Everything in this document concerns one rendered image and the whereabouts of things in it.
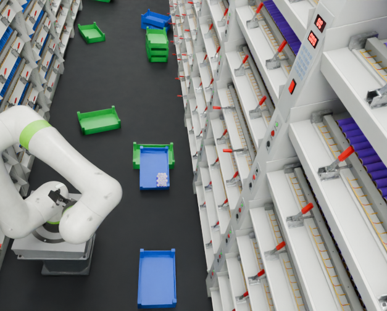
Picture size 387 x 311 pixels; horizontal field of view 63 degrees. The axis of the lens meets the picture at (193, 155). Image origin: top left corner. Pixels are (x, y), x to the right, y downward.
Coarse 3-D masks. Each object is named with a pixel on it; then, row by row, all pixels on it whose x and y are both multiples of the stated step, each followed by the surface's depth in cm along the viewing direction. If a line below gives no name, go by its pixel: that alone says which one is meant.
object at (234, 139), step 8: (224, 80) 153; (232, 80) 153; (224, 88) 156; (224, 96) 152; (224, 104) 148; (224, 112) 144; (232, 120) 140; (232, 128) 137; (232, 136) 133; (240, 136) 133; (232, 144) 130; (240, 144) 130; (240, 160) 124; (240, 168) 122; (248, 168) 121; (240, 176) 120
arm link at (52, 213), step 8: (48, 184) 137; (56, 184) 138; (40, 192) 133; (48, 192) 134; (64, 192) 137; (32, 200) 130; (40, 200) 131; (48, 200) 132; (40, 208) 130; (48, 208) 131; (56, 208) 134; (48, 216) 133; (56, 216) 140
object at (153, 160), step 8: (144, 152) 228; (152, 152) 229; (160, 152) 230; (168, 152) 226; (144, 160) 226; (152, 160) 227; (160, 160) 228; (168, 160) 223; (144, 168) 224; (152, 168) 225; (160, 168) 226; (168, 168) 221; (144, 176) 221; (152, 176) 222; (168, 176) 220; (144, 184) 219; (152, 184) 220; (168, 184) 214
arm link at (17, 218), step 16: (0, 128) 103; (0, 144) 104; (0, 160) 108; (0, 176) 109; (0, 192) 112; (16, 192) 119; (0, 208) 116; (16, 208) 120; (32, 208) 128; (0, 224) 122; (16, 224) 122; (32, 224) 128
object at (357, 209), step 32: (320, 128) 78; (352, 128) 74; (320, 160) 71; (352, 160) 67; (320, 192) 67; (352, 192) 64; (384, 192) 62; (352, 224) 60; (384, 224) 58; (352, 256) 57; (384, 256) 55; (384, 288) 52
